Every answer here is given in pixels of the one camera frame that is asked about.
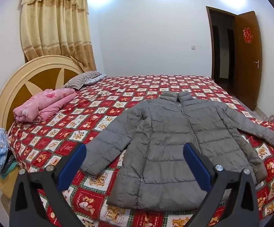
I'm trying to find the folded pink blanket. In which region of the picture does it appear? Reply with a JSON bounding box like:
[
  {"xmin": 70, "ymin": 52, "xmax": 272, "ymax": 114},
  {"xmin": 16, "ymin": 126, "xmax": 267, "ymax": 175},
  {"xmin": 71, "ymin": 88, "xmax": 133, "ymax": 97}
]
[{"xmin": 13, "ymin": 88, "xmax": 78, "ymax": 123}]

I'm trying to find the dark wooden door frame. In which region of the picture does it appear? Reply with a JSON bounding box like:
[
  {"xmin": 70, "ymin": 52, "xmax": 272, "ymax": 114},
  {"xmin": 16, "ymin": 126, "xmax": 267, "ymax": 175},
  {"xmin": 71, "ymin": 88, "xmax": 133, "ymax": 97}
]
[{"xmin": 206, "ymin": 6, "xmax": 237, "ymax": 82}]

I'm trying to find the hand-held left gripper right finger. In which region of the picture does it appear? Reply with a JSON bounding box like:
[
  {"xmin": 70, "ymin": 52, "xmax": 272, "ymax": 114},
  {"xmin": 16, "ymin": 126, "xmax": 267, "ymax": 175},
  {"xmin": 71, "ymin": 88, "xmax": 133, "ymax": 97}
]
[{"xmin": 183, "ymin": 143, "xmax": 261, "ymax": 227}]

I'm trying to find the striped pillow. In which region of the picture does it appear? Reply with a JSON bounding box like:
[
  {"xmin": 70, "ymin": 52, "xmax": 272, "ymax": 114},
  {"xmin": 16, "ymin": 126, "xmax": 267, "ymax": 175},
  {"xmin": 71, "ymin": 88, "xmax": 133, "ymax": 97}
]
[{"xmin": 64, "ymin": 71, "xmax": 102, "ymax": 90}]

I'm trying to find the blue-grey pillow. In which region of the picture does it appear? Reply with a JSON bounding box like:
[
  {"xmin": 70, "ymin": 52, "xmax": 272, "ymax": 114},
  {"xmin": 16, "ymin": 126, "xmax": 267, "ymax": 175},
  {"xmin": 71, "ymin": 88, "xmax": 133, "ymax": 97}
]
[{"xmin": 84, "ymin": 74, "xmax": 108, "ymax": 86}]

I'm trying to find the red paper door decoration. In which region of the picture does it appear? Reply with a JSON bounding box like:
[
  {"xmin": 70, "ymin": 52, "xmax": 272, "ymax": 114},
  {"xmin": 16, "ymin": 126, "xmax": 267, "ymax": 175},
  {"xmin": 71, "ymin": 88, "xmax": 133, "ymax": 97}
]
[{"xmin": 243, "ymin": 27, "xmax": 253, "ymax": 43}]

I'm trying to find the red checked bedspread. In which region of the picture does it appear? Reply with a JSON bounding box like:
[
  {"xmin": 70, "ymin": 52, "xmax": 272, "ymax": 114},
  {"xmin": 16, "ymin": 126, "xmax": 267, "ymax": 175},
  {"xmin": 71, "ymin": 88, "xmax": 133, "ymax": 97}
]
[{"xmin": 7, "ymin": 74, "xmax": 274, "ymax": 227}]

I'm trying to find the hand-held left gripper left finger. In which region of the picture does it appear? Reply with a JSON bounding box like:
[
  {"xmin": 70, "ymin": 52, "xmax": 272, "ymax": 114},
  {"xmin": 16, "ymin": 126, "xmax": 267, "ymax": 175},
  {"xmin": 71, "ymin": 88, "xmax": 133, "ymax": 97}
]
[{"xmin": 9, "ymin": 143, "xmax": 87, "ymax": 227}]

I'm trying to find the brown wooden door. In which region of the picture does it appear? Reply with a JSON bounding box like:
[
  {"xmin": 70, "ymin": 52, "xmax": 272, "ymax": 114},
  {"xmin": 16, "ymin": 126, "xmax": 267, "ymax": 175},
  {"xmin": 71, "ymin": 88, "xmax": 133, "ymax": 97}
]
[{"xmin": 233, "ymin": 11, "xmax": 263, "ymax": 111}]

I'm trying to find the grey puffer jacket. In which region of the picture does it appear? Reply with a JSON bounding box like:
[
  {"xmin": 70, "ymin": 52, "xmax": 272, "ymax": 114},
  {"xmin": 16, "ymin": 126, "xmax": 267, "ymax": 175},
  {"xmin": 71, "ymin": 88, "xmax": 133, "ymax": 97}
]
[{"xmin": 80, "ymin": 91, "xmax": 274, "ymax": 212}]

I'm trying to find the green cloth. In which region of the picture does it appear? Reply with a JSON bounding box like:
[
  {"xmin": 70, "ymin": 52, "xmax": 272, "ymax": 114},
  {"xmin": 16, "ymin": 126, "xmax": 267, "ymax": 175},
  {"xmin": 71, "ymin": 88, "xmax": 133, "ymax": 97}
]
[{"xmin": 0, "ymin": 156, "xmax": 19, "ymax": 178}]

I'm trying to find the beige patterned curtain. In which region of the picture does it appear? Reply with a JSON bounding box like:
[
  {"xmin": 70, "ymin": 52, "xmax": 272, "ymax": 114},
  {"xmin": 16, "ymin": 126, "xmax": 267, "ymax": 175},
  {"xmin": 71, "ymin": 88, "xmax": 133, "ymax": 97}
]
[{"xmin": 20, "ymin": 0, "xmax": 97, "ymax": 72}]

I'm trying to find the cream and brown headboard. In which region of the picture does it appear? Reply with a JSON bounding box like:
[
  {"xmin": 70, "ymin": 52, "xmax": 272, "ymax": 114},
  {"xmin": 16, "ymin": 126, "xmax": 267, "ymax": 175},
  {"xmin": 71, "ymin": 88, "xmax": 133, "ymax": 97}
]
[{"xmin": 0, "ymin": 55, "xmax": 84, "ymax": 130}]

